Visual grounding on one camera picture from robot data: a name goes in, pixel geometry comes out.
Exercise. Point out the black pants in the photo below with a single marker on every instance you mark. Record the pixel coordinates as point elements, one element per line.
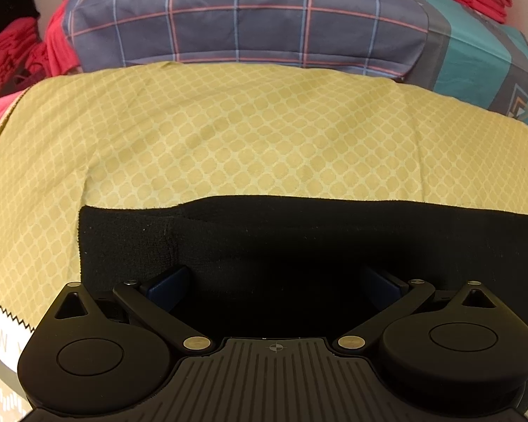
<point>281,237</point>

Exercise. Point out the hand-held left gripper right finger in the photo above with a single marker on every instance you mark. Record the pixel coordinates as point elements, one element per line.
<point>382,289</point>

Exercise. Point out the red knitted cloth pile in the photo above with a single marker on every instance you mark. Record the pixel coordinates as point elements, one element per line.
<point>11,52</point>

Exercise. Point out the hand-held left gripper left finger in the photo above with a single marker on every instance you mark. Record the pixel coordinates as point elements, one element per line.
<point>170,289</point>

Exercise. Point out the blue plaid pillow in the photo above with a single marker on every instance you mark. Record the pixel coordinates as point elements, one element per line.
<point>255,13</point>

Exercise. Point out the yellow white patterned bedspread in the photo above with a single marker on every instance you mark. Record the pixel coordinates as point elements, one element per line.
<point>255,140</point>

